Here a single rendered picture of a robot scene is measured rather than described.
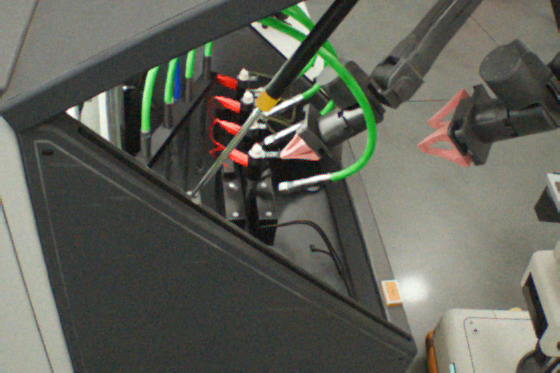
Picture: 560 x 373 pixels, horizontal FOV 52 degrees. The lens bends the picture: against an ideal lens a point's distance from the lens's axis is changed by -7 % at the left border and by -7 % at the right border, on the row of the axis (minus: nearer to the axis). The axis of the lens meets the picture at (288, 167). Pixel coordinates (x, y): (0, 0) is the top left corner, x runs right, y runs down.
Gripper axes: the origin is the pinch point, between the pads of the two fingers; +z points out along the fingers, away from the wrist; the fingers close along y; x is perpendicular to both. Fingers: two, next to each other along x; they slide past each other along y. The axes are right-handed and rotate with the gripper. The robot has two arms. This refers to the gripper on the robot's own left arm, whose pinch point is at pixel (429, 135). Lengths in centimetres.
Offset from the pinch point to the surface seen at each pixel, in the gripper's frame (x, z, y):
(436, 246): 117, 100, -80
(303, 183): 0.2, 24.2, 5.0
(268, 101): -24.9, -4.0, 21.8
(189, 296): -8.5, 19.8, 34.4
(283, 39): -2, 68, -55
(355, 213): 21.0, 35.0, -7.7
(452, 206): 122, 104, -107
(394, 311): 28.9, 21.0, 11.1
